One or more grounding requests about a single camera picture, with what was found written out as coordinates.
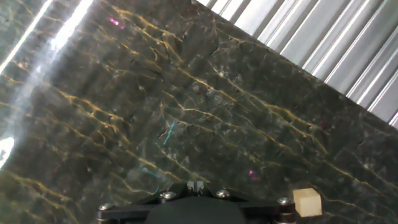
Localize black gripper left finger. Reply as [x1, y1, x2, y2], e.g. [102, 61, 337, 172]
[96, 180, 196, 224]

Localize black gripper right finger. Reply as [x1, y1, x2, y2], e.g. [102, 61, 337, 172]
[195, 180, 296, 224]

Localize small wooden cube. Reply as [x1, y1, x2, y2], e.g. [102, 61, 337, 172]
[292, 187, 323, 218]

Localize black marble pattern mat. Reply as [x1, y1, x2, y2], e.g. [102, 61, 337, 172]
[0, 0, 398, 224]

